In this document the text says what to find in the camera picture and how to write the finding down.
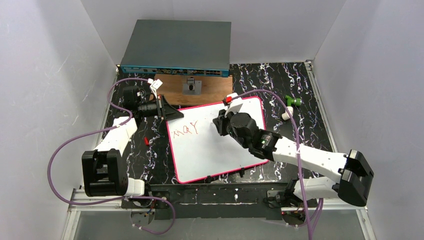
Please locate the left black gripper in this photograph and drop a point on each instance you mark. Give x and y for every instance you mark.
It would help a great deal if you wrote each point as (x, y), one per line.
(162, 108)

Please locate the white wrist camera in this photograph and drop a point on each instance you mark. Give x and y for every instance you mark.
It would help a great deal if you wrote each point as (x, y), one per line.
(154, 85)
(233, 103)

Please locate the aluminium frame rail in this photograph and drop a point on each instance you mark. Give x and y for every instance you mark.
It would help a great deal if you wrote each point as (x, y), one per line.
(316, 95)

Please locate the grey blue network switch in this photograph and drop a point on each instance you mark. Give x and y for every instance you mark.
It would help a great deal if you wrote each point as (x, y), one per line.
(179, 47)

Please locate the white pipe elbow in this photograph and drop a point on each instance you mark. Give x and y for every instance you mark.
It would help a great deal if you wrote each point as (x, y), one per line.
(288, 114)

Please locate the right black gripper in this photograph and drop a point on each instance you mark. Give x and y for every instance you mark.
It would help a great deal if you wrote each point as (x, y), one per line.
(219, 124)

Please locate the pink framed whiteboard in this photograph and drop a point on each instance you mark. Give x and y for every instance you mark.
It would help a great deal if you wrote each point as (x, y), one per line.
(198, 151)

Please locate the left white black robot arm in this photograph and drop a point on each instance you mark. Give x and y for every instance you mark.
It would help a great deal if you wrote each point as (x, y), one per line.
(103, 167)

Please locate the brown wooden board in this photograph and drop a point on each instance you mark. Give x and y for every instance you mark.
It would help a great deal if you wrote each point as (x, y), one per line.
(214, 89)

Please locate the small grey metal bracket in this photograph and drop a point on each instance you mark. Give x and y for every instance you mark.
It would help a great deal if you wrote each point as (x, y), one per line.
(192, 86)

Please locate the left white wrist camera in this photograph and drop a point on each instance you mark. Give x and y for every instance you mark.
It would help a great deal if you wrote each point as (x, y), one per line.
(154, 85)

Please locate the red marker cap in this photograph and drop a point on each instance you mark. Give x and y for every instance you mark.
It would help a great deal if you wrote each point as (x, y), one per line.
(146, 141)

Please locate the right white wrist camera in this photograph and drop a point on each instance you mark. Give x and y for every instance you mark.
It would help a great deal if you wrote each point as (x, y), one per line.
(233, 103)

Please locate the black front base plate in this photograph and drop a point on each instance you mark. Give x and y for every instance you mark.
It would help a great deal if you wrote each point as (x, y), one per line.
(214, 200)

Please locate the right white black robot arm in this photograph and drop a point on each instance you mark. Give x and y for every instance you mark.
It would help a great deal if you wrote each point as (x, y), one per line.
(346, 176)

